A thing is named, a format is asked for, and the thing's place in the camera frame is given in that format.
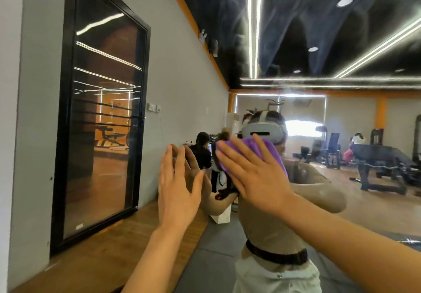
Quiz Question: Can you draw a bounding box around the person's right hand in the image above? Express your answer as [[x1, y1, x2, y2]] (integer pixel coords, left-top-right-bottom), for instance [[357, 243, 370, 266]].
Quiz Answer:
[[215, 134, 295, 216]]

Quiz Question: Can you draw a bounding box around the person's left hand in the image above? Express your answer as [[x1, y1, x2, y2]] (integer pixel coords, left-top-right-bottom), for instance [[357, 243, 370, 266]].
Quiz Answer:
[[158, 144, 206, 234]]

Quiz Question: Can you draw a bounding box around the purple cleaning cloth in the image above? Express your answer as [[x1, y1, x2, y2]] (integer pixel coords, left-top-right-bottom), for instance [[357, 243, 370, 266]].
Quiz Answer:
[[224, 137, 289, 181]]

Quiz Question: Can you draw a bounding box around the person's left forearm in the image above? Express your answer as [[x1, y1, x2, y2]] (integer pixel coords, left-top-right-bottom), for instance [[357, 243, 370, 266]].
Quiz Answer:
[[121, 227, 202, 293]]

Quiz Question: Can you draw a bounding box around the person's right forearm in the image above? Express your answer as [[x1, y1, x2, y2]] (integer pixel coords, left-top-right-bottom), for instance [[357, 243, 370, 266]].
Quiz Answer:
[[282, 193, 421, 293]]

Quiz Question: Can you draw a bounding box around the white box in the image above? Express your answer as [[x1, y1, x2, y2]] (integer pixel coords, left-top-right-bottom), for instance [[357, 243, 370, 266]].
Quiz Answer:
[[210, 203, 239, 225]]

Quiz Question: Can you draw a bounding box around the white standing air conditioner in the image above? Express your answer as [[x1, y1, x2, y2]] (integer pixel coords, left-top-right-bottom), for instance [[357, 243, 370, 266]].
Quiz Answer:
[[226, 112, 244, 139]]

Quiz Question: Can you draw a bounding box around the small black gym bench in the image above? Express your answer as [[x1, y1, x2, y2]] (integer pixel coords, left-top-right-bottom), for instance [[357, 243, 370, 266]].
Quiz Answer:
[[292, 146, 312, 164]]

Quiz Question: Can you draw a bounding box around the black waist belt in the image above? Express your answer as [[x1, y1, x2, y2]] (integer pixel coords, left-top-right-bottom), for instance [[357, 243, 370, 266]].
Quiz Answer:
[[245, 239, 309, 266]]

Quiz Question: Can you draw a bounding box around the black upright gym machine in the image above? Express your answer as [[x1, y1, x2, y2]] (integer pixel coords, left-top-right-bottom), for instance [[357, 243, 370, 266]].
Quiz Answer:
[[315, 126, 343, 170]]

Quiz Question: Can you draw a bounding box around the black framed glass door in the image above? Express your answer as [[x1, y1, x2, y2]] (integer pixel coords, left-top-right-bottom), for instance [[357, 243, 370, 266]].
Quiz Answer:
[[49, 0, 152, 257]]

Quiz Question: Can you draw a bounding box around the long ceiling light strip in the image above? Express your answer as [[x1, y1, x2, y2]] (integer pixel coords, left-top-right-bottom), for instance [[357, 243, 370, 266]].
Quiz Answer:
[[239, 77, 421, 89]]

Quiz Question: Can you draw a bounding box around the black weight bench machine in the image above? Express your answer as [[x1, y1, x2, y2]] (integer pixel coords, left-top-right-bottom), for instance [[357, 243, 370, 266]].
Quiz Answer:
[[349, 143, 421, 195]]

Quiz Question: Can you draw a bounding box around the twin ceiling light strip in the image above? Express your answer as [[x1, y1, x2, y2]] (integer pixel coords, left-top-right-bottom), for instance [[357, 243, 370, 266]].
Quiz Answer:
[[246, 0, 264, 79]]

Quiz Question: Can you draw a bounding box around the diagonal ceiling light strip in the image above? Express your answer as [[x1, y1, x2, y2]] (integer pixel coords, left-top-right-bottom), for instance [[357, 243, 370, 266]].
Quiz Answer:
[[333, 16, 421, 79]]

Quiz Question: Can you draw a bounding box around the large wall mirror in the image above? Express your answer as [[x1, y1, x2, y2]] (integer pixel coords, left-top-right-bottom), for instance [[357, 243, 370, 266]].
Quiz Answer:
[[151, 0, 421, 293]]

